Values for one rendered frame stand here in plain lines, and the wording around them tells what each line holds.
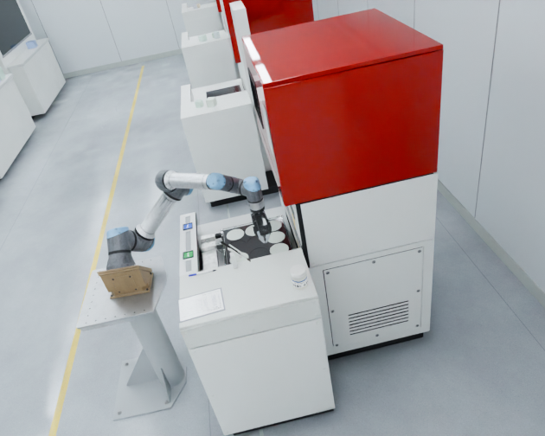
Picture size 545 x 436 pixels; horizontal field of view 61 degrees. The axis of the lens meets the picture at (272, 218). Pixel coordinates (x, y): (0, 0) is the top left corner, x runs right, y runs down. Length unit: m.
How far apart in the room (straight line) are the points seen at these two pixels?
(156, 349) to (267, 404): 0.74
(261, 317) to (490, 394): 1.44
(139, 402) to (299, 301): 1.47
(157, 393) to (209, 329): 1.13
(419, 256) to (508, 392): 0.91
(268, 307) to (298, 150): 0.70
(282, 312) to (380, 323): 0.92
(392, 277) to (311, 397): 0.77
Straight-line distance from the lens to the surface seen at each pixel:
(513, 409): 2.94
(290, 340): 2.22
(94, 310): 2.60
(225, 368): 2.31
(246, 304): 2.08
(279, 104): 1.92
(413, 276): 2.67
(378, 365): 3.00
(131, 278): 2.50
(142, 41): 10.19
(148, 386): 3.21
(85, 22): 10.26
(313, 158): 2.05
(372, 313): 2.78
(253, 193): 2.12
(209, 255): 2.53
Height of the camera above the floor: 2.43
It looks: 35 degrees down
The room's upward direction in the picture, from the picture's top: 11 degrees counter-clockwise
